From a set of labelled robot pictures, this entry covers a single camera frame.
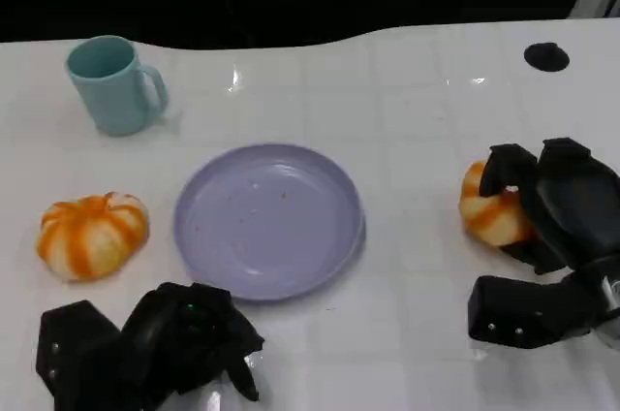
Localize orange and white bread roll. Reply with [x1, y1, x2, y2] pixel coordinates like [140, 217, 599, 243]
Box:
[458, 160, 537, 247]
[36, 191, 150, 284]

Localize black table cable grommet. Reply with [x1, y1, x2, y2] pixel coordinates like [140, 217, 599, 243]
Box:
[523, 42, 571, 74]

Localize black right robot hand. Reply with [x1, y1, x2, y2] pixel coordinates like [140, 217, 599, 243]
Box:
[479, 137, 620, 276]

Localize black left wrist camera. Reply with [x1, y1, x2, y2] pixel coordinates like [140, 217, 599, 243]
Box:
[37, 300, 123, 411]

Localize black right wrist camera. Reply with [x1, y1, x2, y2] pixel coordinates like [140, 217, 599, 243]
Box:
[467, 274, 606, 350]

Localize lilac plate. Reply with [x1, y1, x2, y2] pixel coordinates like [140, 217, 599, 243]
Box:
[172, 142, 367, 304]

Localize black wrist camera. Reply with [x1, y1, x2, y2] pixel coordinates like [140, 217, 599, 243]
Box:
[467, 274, 606, 350]
[37, 300, 123, 411]

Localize pale green mug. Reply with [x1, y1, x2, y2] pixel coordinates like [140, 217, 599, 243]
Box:
[65, 35, 170, 137]

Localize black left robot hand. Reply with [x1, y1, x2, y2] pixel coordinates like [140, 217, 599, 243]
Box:
[118, 281, 265, 411]

